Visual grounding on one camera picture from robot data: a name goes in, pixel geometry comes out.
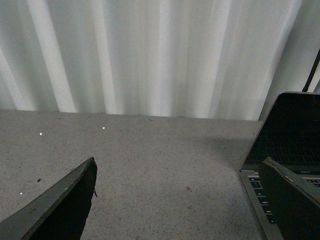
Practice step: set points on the silver laptop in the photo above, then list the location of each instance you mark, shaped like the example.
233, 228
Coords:
290, 135

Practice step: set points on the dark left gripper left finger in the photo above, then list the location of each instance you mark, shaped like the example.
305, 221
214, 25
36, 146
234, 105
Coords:
59, 213

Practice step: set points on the white curtain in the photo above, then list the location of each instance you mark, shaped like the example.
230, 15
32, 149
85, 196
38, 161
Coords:
213, 59

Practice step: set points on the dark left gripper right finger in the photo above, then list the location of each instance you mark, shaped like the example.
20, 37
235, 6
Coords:
294, 201

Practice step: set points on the blue desk lamp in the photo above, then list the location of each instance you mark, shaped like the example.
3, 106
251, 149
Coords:
312, 72

